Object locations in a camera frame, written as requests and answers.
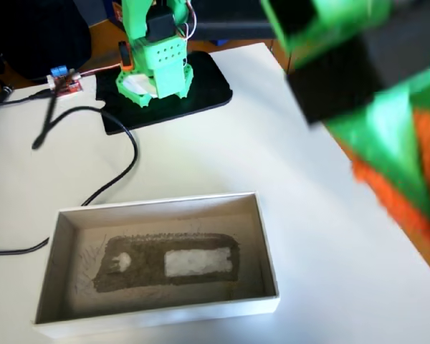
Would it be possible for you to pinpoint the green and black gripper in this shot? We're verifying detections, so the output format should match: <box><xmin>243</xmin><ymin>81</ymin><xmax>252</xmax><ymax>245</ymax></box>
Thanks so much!
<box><xmin>286</xmin><ymin>35</ymin><xmax>430</xmax><ymax>227</ymax></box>

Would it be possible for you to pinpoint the black base mat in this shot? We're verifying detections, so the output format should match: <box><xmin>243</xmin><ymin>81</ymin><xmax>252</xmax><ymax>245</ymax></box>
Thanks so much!
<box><xmin>95</xmin><ymin>50</ymin><xmax>234</xmax><ymax>136</ymax></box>

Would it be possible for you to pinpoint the white cardboard box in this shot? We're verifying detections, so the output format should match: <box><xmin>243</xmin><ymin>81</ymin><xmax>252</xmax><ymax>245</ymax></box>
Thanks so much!
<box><xmin>32</xmin><ymin>191</ymin><xmax>282</xmax><ymax>340</ymax></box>

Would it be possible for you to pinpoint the red controller circuit board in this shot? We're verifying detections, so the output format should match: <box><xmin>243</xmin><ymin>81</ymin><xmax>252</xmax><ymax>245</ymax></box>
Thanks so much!
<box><xmin>45</xmin><ymin>65</ymin><xmax>84</xmax><ymax>98</ymax></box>

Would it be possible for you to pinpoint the black bag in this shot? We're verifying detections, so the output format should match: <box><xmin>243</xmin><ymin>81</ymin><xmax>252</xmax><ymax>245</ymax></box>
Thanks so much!
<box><xmin>0</xmin><ymin>0</ymin><xmax>93</xmax><ymax>85</ymax></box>

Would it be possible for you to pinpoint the long thick black cable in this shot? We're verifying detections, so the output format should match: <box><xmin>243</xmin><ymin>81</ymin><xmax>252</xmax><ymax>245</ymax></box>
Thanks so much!
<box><xmin>0</xmin><ymin>93</ymin><xmax>140</xmax><ymax>256</ymax></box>

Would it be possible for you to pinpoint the red and white servo wire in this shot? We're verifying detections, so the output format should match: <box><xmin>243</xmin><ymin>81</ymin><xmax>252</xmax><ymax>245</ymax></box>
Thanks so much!
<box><xmin>73</xmin><ymin>64</ymin><xmax>121</xmax><ymax>80</ymax></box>

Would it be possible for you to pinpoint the black usb plug cable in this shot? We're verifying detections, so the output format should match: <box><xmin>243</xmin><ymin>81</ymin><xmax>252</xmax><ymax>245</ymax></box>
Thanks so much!
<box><xmin>0</xmin><ymin>90</ymin><xmax>54</xmax><ymax>108</ymax></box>

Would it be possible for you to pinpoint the black barrel plug cable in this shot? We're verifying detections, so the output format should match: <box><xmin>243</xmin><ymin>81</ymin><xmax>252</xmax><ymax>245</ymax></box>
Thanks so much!
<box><xmin>0</xmin><ymin>77</ymin><xmax>51</xmax><ymax>118</ymax></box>

